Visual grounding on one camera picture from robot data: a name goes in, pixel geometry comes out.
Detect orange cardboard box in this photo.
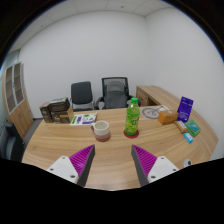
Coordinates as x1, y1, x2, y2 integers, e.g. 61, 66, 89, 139
157, 109, 180, 126

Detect dark printed carton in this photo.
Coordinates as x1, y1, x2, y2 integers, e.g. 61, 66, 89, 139
49, 96, 71, 113

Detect purple standing packet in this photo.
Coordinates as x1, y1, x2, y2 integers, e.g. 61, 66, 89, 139
176, 96, 195, 123

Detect black mesh office chair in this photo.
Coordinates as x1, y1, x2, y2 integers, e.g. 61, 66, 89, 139
95, 76, 134, 110

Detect white and maroon mug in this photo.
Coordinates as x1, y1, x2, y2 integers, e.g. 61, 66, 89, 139
90, 120, 112, 143

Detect small green box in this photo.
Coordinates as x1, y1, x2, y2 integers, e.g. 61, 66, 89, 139
184, 119, 202, 138

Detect dark carton with orange label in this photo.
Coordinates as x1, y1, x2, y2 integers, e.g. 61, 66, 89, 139
50, 106, 75, 125

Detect small white round object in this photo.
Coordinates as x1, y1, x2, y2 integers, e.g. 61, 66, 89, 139
182, 158, 193, 169

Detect green drink bottle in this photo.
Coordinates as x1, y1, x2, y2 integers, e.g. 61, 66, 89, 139
124, 96, 141, 137

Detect small blue box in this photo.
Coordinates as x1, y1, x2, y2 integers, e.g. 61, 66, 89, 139
183, 132, 195, 144

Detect dark grey office chair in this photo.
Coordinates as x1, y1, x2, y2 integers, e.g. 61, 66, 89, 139
69, 80, 96, 112

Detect black leather armchair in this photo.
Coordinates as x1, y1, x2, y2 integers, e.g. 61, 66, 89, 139
0, 120, 27, 163

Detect small beige box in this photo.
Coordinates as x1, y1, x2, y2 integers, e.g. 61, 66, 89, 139
173, 120, 189, 134

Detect wooden side desk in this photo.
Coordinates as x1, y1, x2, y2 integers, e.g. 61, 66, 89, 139
135, 85, 174, 108

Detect printed paper sheet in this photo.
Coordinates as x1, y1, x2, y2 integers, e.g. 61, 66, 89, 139
69, 112, 99, 127

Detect white mat with grey ring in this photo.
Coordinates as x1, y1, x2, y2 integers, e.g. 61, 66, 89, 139
141, 105, 170, 120

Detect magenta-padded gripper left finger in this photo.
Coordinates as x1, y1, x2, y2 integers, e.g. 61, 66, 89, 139
46, 144, 97, 188

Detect wooden shelf cabinet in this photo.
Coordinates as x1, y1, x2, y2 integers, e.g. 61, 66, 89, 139
2, 61, 34, 138

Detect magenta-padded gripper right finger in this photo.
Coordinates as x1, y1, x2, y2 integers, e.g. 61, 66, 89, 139
130, 144, 180, 188

